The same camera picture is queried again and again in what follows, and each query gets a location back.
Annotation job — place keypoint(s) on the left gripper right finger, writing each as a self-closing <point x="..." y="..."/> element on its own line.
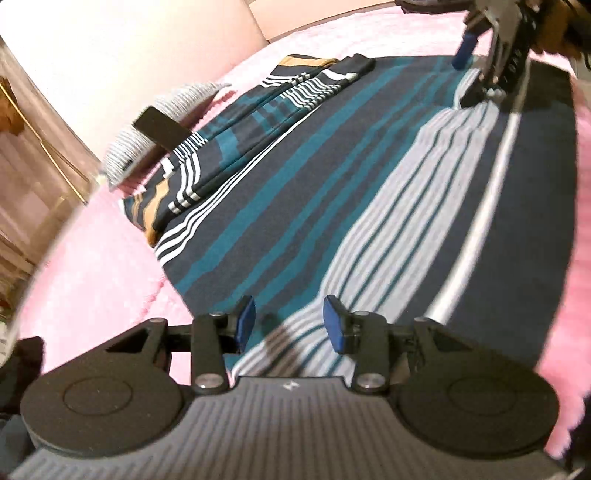
<point x="375" y="345"/>

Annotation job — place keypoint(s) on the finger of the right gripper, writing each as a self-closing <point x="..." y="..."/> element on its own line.
<point x="485" y="87"/>
<point x="465" y="51"/>

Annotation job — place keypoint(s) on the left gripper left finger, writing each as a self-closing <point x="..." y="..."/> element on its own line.
<point x="208" y="339"/>

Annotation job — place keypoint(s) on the striped navy teal sweater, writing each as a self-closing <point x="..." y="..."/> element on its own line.
<point x="365" y="179"/>

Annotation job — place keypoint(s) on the gold metal clothes rack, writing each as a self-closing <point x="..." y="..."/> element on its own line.
<point x="50" y="151"/>

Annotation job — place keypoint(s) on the grey knit pouch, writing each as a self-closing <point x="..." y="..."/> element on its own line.
<point x="159" y="128"/>

